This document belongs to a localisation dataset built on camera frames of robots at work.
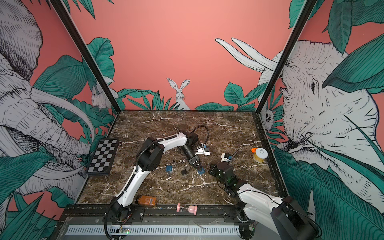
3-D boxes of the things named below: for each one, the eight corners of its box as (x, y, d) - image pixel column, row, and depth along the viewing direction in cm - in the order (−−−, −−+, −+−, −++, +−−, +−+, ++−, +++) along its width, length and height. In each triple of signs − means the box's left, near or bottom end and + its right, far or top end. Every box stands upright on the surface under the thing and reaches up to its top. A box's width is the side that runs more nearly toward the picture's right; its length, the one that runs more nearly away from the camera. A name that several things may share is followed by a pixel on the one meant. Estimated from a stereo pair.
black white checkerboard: (88, 176, 88) (85, 174, 85) (102, 142, 104) (99, 139, 100) (109, 175, 89) (106, 172, 86) (119, 141, 104) (117, 138, 101)
